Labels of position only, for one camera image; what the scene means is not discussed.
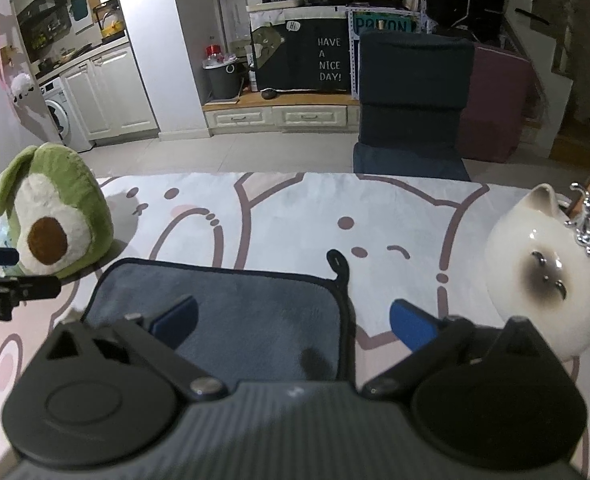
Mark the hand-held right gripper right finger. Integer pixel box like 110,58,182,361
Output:
362,299,556,401

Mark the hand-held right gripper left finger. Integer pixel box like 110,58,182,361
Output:
47,296,227,402

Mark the grey towel with black trim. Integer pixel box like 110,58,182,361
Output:
81,257,358,397

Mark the green avocado plush toy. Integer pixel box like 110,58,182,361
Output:
0,142,115,281

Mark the white ceramic cat figure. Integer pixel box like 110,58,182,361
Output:
484,183,590,362

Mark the white washing machine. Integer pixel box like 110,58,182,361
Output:
39,77,96,154

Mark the white kitchen cabinet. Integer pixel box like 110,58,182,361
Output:
59,42,159,144

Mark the silver metal ornament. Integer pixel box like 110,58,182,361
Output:
564,182,590,260

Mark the low white drawer cabinet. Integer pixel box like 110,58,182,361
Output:
202,91,362,136

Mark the dark blue floor chair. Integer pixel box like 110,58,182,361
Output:
353,29,476,182

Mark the maroon cushion seat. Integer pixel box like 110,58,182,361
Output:
456,44,537,164

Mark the grey trash bin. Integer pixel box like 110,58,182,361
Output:
203,57,241,101

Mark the dark printed cloth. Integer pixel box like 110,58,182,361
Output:
249,16,352,94

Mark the white plush wall hanging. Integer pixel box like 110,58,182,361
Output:
9,73,36,97

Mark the green wall poster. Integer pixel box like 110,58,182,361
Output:
351,9,420,37

